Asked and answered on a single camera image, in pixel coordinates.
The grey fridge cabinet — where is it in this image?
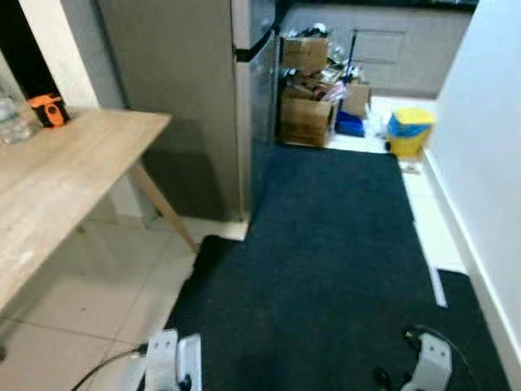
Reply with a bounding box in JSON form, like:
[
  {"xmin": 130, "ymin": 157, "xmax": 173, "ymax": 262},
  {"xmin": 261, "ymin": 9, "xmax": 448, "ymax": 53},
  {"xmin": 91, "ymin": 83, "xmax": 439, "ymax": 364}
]
[{"xmin": 96, "ymin": 0, "xmax": 249, "ymax": 222}]

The white tape strip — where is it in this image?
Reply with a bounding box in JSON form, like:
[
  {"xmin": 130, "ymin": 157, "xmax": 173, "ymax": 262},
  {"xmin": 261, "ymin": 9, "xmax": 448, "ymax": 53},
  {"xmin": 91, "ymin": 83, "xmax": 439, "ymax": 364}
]
[{"xmin": 429, "ymin": 265, "xmax": 449, "ymax": 309}]

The dark carpet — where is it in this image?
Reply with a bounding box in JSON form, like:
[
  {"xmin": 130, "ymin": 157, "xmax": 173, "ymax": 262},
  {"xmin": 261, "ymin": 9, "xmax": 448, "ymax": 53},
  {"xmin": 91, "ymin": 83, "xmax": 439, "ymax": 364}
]
[{"xmin": 142, "ymin": 145, "xmax": 512, "ymax": 391}]

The yellow bin with blue bag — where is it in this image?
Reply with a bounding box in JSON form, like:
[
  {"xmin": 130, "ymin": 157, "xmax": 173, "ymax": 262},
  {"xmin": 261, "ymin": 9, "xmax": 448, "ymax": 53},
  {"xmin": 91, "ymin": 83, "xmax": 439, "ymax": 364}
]
[{"xmin": 384, "ymin": 108, "xmax": 436, "ymax": 158}]

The blue plastic container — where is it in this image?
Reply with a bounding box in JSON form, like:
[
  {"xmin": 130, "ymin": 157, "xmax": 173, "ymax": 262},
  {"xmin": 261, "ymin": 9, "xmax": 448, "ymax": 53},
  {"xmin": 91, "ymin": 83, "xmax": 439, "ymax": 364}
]
[{"xmin": 335, "ymin": 110, "xmax": 367, "ymax": 138}]

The large cardboard box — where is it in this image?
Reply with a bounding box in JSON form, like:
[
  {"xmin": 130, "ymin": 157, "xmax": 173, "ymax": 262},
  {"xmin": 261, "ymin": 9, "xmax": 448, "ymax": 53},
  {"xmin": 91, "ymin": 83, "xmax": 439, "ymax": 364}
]
[{"xmin": 279, "ymin": 86, "xmax": 339, "ymax": 147}]

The small cardboard box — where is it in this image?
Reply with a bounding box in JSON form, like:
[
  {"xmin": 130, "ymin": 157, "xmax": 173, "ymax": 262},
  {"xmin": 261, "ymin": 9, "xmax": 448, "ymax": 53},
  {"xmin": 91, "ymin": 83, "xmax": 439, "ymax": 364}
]
[{"xmin": 342, "ymin": 81, "xmax": 373, "ymax": 119}]

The black broom stick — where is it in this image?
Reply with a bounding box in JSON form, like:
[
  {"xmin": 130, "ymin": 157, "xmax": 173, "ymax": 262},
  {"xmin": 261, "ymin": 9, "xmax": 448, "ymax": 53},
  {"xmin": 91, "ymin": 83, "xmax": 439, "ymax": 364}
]
[{"xmin": 346, "ymin": 31, "xmax": 359, "ymax": 82}]

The medium cardboard box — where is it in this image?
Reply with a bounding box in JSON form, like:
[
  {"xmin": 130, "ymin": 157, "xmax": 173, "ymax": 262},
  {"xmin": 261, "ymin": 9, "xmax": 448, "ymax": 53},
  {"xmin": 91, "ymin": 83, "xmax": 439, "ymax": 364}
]
[{"xmin": 281, "ymin": 34, "xmax": 331, "ymax": 76}]

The black kitchen countertop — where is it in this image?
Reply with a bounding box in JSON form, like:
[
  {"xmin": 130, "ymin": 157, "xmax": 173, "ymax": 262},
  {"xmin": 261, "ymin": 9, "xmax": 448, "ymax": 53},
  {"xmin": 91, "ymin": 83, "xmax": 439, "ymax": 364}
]
[{"xmin": 277, "ymin": 0, "xmax": 481, "ymax": 11}]

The light wooden dining table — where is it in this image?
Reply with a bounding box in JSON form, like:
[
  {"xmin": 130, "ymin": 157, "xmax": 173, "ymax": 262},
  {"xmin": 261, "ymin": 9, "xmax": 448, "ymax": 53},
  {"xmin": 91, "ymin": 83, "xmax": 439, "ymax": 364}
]
[{"xmin": 0, "ymin": 106, "xmax": 200, "ymax": 312}]

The orange black device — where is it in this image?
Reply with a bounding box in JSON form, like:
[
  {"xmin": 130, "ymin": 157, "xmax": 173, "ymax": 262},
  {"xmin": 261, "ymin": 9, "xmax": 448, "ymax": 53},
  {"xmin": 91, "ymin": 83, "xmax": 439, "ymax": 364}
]
[{"xmin": 28, "ymin": 93, "xmax": 70, "ymax": 129}]

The clear water bottle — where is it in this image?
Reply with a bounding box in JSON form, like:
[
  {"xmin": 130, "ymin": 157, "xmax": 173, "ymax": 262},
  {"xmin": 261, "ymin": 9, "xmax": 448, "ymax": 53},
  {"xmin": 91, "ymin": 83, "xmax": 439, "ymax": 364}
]
[{"xmin": 0, "ymin": 81, "xmax": 33, "ymax": 146}]

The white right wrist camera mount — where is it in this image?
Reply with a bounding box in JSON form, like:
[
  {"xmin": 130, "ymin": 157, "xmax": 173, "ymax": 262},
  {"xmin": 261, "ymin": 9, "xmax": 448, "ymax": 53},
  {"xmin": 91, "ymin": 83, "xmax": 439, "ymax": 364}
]
[{"xmin": 403, "ymin": 330, "xmax": 453, "ymax": 391}]

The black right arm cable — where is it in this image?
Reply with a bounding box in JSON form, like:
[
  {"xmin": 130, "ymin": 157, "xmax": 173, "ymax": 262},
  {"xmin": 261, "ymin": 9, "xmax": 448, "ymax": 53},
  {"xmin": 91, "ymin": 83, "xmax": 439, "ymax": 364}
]
[{"xmin": 403, "ymin": 324, "xmax": 465, "ymax": 367}]

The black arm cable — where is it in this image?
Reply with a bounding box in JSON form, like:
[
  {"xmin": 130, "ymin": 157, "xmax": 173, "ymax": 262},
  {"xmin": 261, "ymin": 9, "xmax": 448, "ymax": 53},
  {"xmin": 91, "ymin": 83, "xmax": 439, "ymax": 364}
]
[
  {"xmin": 403, "ymin": 324, "xmax": 465, "ymax": 367},
  {"xmin": 72, "ymin": 346, "xmax": 151, "ymax": 391}
]

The light grey left wrist camera mount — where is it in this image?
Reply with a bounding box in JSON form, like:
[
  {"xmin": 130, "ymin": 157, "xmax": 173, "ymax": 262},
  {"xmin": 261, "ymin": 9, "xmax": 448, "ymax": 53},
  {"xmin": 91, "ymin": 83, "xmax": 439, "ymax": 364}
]
[{"xmin": 145, "ymin": 330, "xmax": 203, "ymax": 391}]

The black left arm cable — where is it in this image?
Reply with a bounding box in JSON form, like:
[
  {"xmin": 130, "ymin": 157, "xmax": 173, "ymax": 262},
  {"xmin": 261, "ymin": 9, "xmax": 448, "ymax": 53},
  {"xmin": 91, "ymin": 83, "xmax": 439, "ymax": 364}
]
[{"xmin": 72, "ymin": 346, "xmax": 151, "ymax": 391}]

